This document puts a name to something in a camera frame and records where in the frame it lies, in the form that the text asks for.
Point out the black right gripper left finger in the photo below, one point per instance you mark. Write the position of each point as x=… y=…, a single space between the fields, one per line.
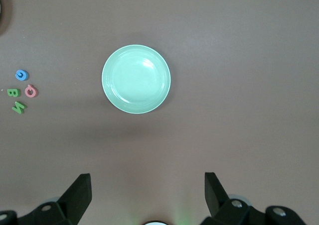
x=77 y=197

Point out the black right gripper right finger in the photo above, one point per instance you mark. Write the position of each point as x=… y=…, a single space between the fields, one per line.
x=216 y=200

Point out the green letter N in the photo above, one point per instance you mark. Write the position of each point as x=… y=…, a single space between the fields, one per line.
x=19 y=107

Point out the pink letter Q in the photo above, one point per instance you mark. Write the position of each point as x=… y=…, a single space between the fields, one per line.
x=26 y=92

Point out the green letter B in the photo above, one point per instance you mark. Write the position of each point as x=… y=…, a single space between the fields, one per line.
x=9 y=92

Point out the blue letter G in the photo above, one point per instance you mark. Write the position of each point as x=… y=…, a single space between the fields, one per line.
x=17 y=75

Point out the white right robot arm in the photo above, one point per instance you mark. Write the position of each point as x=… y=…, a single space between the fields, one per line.
x=154 y=223

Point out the brown table mat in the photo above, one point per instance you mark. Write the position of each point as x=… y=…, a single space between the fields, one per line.
x=224 y=110

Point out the light green plate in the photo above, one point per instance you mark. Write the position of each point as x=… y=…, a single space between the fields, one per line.
x=136 y=79

